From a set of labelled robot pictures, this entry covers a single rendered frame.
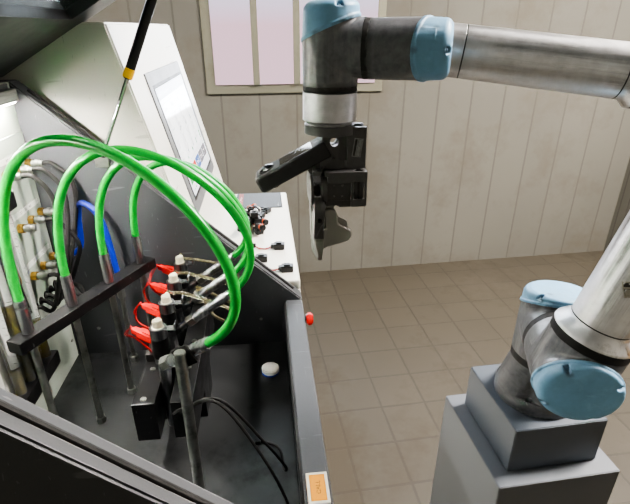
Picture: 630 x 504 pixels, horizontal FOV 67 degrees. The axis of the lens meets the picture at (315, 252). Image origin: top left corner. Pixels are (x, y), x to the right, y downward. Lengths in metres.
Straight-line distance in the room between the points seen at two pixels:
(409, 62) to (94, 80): 0.66
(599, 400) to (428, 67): 0.52
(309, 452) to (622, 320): 0.48
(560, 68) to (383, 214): 2.57
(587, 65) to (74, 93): 0.90
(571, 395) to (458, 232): 2.79
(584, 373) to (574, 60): 0.43
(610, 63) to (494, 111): 2.60
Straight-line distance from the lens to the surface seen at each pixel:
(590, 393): 0.80
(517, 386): 0.98
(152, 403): 0.87
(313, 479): 0.75
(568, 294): 0.92
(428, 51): 0.64
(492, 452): 1.05
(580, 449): 1.08
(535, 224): 3.81
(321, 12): 0.65
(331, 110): 0.66
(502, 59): 0.77
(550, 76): 0.78
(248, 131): 2.98
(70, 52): 1.09
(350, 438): 2.13
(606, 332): 0.78
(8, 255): 0.83
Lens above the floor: 1.54
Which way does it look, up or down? 25 degrees down
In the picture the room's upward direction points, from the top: straight up
